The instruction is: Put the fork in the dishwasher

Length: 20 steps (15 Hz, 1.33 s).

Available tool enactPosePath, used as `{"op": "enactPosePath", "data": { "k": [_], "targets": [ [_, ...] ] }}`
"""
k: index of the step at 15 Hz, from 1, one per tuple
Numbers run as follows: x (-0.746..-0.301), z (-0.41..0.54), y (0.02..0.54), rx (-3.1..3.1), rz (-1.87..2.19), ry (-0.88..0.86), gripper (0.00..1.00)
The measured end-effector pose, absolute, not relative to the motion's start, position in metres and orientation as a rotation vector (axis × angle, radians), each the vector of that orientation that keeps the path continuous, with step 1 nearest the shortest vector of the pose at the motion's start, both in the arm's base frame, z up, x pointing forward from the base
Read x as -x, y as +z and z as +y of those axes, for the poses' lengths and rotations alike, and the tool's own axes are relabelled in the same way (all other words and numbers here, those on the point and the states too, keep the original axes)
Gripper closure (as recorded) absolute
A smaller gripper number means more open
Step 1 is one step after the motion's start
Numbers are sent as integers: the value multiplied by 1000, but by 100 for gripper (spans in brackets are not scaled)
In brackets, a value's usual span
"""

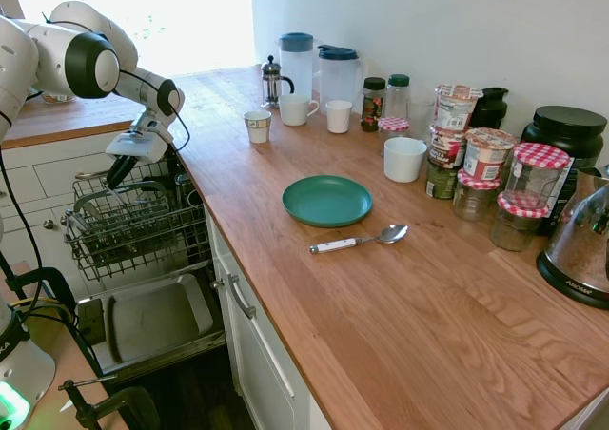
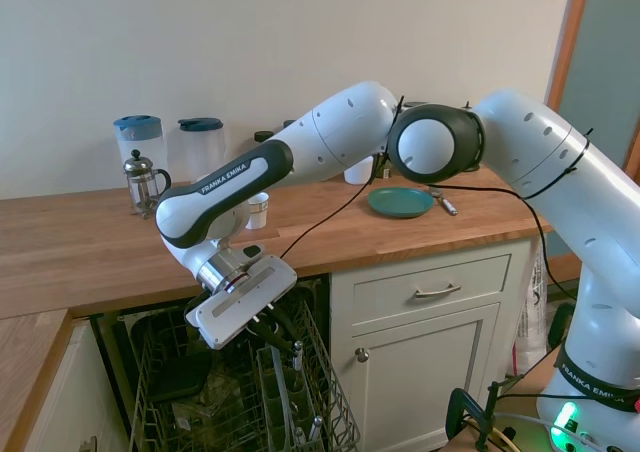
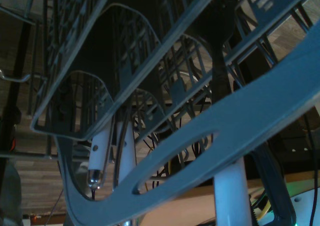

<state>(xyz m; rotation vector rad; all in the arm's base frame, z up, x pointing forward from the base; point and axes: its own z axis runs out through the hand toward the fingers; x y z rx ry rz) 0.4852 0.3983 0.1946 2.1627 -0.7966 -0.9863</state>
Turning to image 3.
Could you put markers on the metal spoon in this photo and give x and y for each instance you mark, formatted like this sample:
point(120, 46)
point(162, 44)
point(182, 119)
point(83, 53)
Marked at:
point(231, 193)

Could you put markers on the grey cutlery basket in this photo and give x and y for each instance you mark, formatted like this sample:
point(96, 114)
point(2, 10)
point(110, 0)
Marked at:
point(225, 126)

